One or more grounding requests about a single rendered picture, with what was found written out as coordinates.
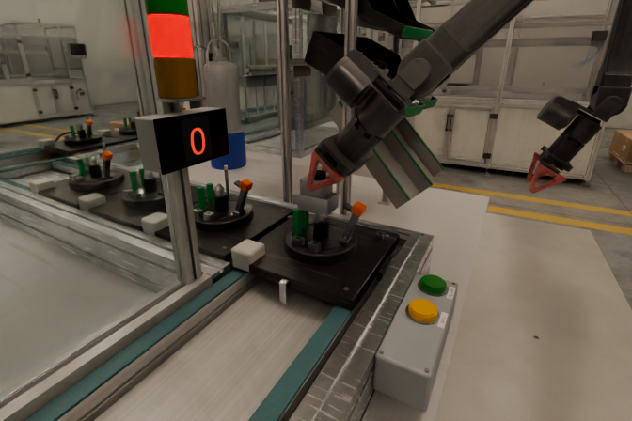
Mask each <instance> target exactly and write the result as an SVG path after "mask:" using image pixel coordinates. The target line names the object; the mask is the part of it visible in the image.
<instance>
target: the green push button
mask: <svg viewBox="0 0 632 421"><path fill-rule="evenodd" d="M420 286H421V288H422V289H423V290H425V291H427V292H429V293H432V294H441V293H444V292H445V291H446V286H447V283H446V282H445V280H443V279H442V278H441V277H439V276H437V275H432V274H427V275H424V276H422V277H421V278H420Z"/></svg>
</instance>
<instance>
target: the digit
mask: <svg viewBox="0 0 632 421"><path fill-rule="evenodd" d="M181 125H182V140H183V146H184V154H185V161H186V164H190V163H192V162H196V161H199V160H202V159H205V158H209V157H212V156H213V155H212V145H211V136H210V127H209V118H208V115H207V116H201V117H191V118H186V119H181Z"/></svg>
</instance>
